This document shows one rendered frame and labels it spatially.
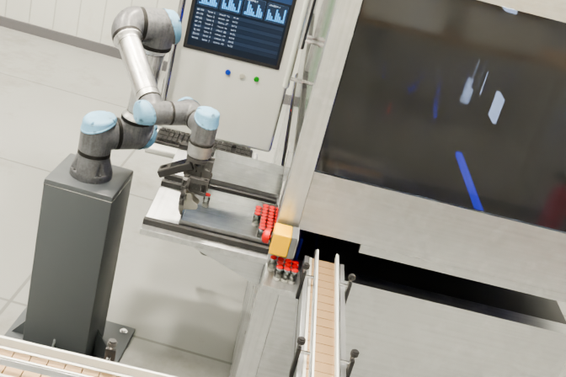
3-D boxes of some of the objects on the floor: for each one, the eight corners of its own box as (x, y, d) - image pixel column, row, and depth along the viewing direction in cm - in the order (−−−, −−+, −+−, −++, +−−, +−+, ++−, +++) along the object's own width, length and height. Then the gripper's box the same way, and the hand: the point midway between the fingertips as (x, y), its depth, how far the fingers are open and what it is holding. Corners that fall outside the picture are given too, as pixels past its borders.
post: (229, 464, 289) (403, -147, 205) (226, 476, 283) (404, -147, 200) (211, 459, 289) (377, -154, 205) (209, 472, 283) (379, -153, 200)
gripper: (212, 165, 245) (198, 225, 254) (216, 154, 253) (202, 212, 262) (184, 158, 245) (171, 219, 253) (189, 147, 253) (177, 205, 262)
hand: (179, 209), depth 257 cm, fingers closed, pressing on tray
